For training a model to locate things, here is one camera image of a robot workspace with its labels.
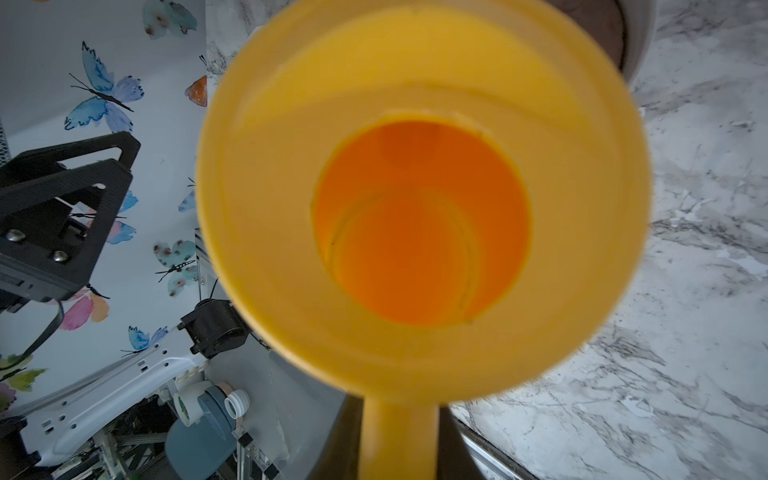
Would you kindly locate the white pot pink succulent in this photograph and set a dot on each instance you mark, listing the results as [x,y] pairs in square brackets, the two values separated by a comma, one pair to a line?
[623,28]

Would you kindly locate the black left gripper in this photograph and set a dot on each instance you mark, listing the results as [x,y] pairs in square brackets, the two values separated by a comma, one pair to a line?
[58,206]

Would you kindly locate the yellow plastic watering can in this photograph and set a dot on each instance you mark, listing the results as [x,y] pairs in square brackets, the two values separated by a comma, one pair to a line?
[422,202]

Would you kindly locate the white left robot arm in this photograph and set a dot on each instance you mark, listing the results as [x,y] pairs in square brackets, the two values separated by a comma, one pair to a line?
[33,444]

